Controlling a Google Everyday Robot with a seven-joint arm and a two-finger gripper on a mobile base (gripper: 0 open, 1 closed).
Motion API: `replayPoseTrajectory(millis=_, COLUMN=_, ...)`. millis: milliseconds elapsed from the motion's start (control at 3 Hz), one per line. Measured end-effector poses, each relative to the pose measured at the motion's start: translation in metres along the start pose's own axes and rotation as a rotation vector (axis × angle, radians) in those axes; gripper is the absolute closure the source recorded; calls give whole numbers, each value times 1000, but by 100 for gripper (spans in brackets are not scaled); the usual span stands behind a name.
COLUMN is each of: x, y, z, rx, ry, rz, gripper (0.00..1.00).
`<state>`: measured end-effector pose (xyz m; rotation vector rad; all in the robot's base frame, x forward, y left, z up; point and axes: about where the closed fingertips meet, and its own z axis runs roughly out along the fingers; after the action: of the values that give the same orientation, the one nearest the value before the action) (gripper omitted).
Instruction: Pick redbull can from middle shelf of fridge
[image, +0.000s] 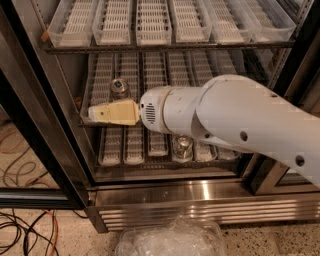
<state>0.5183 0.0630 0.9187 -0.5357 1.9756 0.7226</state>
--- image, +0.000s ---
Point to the wire shelf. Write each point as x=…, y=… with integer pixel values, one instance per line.
x=100, y=124
x=168, y=163
x=93, y=48

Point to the green silver soda can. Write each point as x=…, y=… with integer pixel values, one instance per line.
x=182, y=146

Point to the top wire shelf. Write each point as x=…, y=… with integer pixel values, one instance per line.
x=93, y=48

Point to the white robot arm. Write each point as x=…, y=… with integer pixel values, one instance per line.
x=230, y=111

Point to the silver redbull can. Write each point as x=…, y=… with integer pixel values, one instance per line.
x=119, y=89

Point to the fridge glass door left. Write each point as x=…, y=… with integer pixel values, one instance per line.
x=25, y=102

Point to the steel fridge base grille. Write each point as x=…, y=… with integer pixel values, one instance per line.
x=119, y=207

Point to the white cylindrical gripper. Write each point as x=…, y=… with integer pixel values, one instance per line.
x=151, y=109

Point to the middle wire shelf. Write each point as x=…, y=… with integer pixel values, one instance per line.
x=100, y=124

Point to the bottom wire shelf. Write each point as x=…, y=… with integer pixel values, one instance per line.
x=168, y=163

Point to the fridge glass door right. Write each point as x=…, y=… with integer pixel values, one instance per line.
x=304, y=92

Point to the fridge glass door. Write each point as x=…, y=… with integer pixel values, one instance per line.
x=304, y=92
x=25, y=102

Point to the clear plastic bag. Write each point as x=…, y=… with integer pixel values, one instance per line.
x=181, y=237

